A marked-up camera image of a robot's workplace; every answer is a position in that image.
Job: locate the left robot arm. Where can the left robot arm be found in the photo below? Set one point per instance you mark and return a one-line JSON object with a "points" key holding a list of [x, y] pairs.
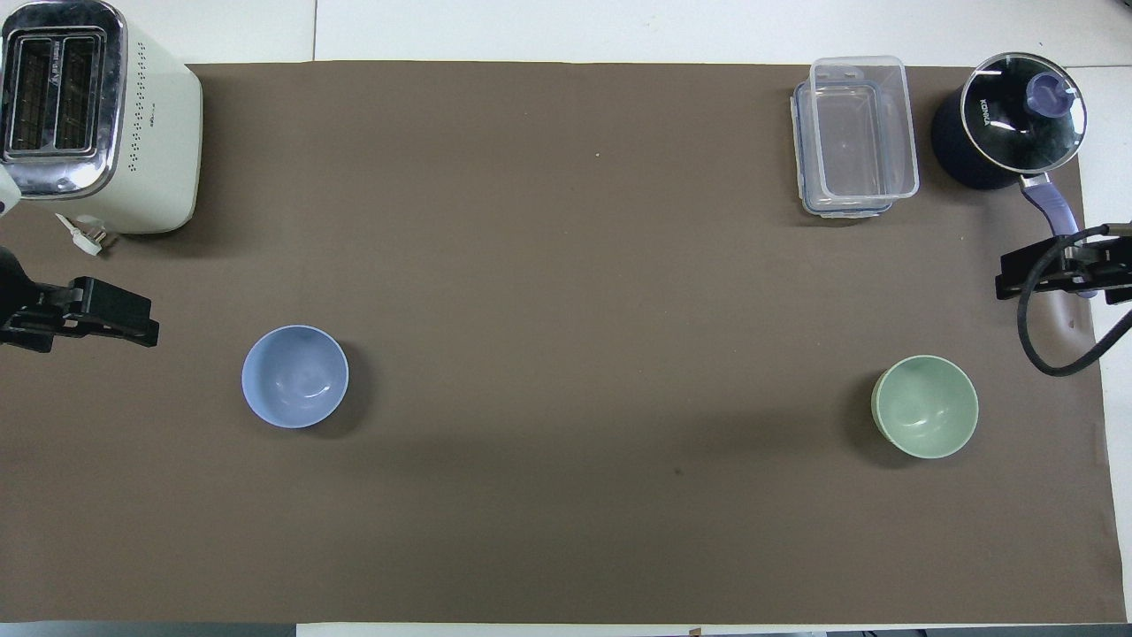
{"points": [[5, 202]]}

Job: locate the white toaster power plug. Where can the white toaster power plug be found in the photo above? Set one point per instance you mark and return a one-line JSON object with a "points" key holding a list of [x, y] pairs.
{"points": [[87, 236]]}

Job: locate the blue bowl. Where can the blue bowl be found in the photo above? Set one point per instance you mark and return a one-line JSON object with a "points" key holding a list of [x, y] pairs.
{"points": [[294, 377]]}

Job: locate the cream toaster with chrome top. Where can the cream toaster with chrome top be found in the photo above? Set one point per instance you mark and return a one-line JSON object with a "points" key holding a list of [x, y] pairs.
{"points": [[150, 133]]}

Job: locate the glass pot lid purple knob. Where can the glass pot lid purple knob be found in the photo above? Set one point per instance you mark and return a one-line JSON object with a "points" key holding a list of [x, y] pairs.
{"points": [[1017, 119]]}

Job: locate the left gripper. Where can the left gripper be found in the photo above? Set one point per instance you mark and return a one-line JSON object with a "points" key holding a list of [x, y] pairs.
{"points": [[18, 301]]}

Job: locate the green bowl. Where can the green bowl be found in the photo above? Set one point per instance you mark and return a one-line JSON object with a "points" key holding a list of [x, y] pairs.
{"points": [[925, 406]]}

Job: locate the clear plastic container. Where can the clear plastic container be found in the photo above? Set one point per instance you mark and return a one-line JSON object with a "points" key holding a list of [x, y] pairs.
{"points": [[862, 133]]}

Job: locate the clear container with blue rim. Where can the clear container with blue rim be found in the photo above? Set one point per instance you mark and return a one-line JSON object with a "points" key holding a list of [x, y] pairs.
{"points": [[801, 150]]}

